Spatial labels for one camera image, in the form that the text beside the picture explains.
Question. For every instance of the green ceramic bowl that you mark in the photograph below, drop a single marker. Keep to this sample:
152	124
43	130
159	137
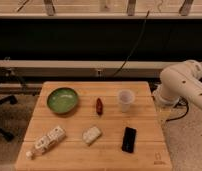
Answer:
62	100

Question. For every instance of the black rectangular phone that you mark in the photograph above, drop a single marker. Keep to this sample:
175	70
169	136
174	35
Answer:
129	140

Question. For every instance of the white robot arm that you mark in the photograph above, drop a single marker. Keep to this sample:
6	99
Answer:
180	80

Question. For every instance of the red chili pepper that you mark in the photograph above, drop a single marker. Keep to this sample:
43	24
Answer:
99	106

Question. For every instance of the translucent white cup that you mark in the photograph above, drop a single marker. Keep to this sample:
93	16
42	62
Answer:
125	99

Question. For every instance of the wooden cutting board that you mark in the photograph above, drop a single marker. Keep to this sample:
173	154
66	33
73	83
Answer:
113	128

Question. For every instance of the white sponge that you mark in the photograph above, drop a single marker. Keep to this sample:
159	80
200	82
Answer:
91	135

